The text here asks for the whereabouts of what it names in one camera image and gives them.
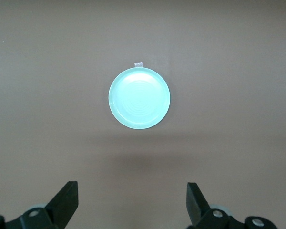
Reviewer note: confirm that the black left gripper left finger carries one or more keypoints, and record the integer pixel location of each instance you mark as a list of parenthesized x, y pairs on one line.
[(59, 205)]

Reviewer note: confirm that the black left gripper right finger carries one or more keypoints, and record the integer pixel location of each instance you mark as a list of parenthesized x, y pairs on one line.
[(197, 205)]

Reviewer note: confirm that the small clear tape piece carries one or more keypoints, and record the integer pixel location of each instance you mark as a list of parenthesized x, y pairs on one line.
[(138, 64)]

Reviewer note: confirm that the brown table cover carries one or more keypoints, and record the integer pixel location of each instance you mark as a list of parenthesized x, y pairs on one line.
[(62, 95)]

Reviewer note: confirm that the pale green round plate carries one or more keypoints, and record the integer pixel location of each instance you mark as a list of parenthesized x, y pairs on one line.
[(139, 97)]

